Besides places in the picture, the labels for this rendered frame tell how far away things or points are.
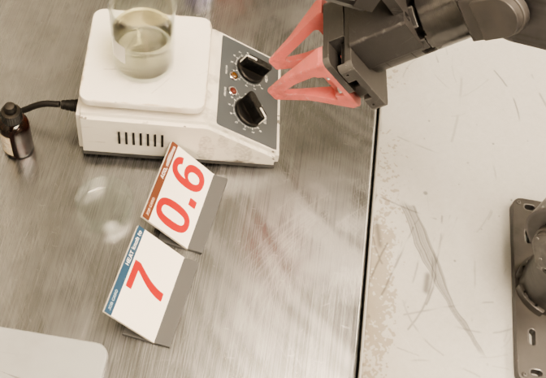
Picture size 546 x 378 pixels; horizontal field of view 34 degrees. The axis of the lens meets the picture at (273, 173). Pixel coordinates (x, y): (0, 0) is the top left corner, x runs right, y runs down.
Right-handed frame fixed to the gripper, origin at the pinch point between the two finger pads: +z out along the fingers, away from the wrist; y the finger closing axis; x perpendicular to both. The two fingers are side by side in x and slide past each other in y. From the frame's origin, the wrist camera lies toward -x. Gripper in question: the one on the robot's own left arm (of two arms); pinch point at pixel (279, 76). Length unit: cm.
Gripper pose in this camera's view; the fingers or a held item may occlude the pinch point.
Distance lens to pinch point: 80.4
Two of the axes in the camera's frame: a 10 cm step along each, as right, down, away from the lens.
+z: -8.4, 2.8, 4.7
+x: 5.5, 4.8, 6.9
